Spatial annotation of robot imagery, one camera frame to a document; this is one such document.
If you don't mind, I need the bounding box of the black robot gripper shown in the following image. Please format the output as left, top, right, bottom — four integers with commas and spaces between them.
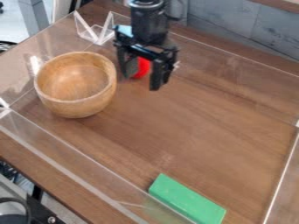
113, 24, 178, 91

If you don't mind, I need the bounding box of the red plush strawberry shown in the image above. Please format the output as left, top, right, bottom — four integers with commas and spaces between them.
132, 57, 150, 79

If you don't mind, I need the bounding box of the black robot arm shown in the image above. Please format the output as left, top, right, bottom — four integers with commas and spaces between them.
113, 0, 178, 91

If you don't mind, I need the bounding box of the wooden bowl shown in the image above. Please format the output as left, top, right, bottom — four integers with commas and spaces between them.
33, 52, 117, 118

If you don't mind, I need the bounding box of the green rectangular block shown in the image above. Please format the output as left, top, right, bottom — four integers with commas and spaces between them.
148, 173, 226, 224

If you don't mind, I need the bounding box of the clear acrylic tray enclosure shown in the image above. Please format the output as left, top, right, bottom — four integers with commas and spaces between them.
0, 18, 299, 224

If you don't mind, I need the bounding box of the black metal table bracket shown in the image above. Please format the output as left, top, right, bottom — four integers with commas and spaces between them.
25, 186, 66, 224

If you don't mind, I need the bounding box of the black cable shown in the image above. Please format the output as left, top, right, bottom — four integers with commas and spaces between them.
0, 197, 33, 224

